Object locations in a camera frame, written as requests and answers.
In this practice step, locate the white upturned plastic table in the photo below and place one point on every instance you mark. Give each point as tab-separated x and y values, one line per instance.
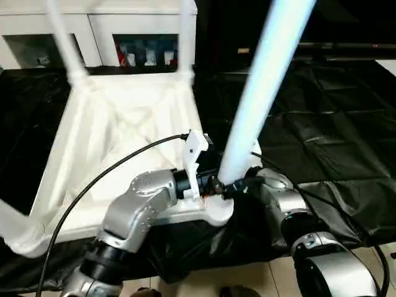
124	124

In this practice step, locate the white plastic table leg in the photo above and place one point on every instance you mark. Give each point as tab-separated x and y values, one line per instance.
185	37
18	226
65	43
266	80

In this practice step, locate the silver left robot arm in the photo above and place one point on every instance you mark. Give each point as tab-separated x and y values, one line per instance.
136	210

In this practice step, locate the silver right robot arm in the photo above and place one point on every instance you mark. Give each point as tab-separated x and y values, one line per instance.
291	210

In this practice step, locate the black work mat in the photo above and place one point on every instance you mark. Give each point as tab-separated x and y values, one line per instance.
322	124

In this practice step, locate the black case with yellow label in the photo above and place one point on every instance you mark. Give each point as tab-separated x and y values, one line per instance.
309	25

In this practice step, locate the white glass-door cabinet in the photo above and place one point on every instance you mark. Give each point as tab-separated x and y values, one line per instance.
93	31

